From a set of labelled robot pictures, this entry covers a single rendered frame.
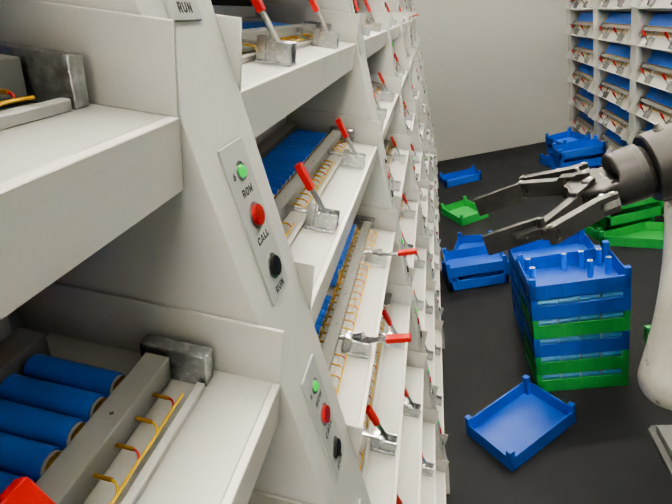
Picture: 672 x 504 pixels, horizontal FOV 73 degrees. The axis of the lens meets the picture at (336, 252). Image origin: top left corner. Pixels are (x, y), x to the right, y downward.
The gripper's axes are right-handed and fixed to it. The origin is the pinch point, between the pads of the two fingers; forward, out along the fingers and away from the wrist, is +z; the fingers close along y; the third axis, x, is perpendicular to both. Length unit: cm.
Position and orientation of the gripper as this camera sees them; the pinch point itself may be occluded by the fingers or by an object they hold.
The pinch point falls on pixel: (488, 222)
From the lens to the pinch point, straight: 70.8
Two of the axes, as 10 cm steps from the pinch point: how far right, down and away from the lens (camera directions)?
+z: -8.8, 3.1, 3.5
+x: -4.3, -8.3, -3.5
